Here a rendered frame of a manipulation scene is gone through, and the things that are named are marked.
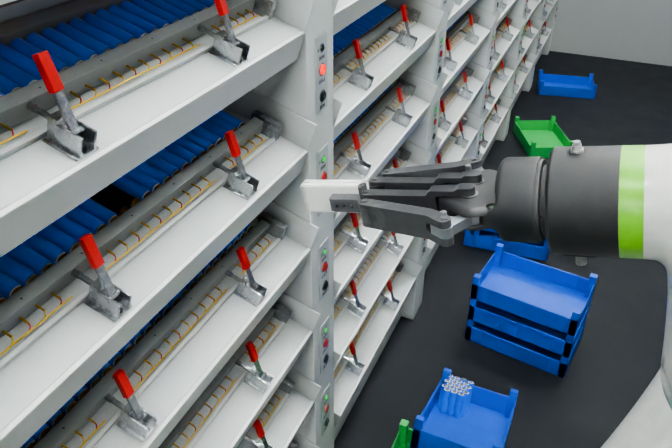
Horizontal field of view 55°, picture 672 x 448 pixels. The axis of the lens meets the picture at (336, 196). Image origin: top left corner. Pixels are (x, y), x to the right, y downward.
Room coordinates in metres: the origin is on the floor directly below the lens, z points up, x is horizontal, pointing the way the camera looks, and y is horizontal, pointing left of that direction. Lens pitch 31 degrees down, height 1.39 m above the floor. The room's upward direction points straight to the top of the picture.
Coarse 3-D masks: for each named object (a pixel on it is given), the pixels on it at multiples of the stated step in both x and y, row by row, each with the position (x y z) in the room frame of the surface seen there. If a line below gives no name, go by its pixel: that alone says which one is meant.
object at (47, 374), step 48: (288, 144) 0.90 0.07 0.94; (192, 192) 0.74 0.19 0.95; (144, 240) 0.63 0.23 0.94; (192, 240) 0.65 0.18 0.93; (144, 288) 0.56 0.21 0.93; (48, 336) 0.47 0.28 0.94; (96, 336) 0.48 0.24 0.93; (0, 384) 0.41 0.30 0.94; (48, 384) 0.42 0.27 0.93; (0, 432) 0.37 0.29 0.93
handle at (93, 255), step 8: (80, 240) 0.52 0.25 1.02; (88, 240) 0.53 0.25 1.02; (88, 248) 0.52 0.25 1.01; (96, 248) 0.53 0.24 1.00; (88, 256) 0.52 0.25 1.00; (96, 256) 0.52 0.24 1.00; (96, 264) 0.52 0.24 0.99; (96, 272) 0.52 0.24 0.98; (104, 272) 0.52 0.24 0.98; (104, 280) 0.52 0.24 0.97; (104, 288) 0.52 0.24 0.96; (112, 288) 0.52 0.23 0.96
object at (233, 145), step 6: (228, 132) 0.77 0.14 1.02; (228, 138) 0.77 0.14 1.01; (234, 138) 0.77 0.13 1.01; (228, 144) 0.77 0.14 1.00; (234, 144) 0.77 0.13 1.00; (234, 150) 0.76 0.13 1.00; (234, 156) 0.76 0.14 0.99; (240, 156) 0.77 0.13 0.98; (240, 162) 0.77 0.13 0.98; (240, 168) 0.76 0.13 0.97; (240, 174) 0.76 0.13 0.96; (246, 174) 0.77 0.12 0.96
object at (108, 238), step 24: (240, 144) 0.85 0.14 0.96; (192, 168) 0.75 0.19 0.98; (168, 192) 0.69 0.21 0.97; (120, 216) 0.63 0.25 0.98; (144, 216) 0.65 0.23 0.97; (96, 240) 0.59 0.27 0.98; (120, 240) 0.61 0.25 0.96; (72, 264) 0.54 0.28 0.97; (24, 288) 0.50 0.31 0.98; (48, 288) 0.51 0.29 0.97; (0, 312) 0.47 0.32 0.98; (24, 312) 0.48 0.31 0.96; (0, 336) 0.46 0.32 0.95
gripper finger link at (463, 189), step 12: (360, 192) 0.52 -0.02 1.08; (372, 192) 0.52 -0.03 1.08; (384, 192) 0.52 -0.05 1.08; (396, 192) 0.51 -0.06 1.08; (408, 192) 0.51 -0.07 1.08; (420, 192) 0.50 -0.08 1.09; (432, 192) 0.49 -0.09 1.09; (444, 192) 0.49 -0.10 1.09; (456, 192) 0.49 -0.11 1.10; (468, 192) 0.48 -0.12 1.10; (408, 204) 0.50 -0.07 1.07; (420, 204) 0.50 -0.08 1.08; (432, 204) 0.49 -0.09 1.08
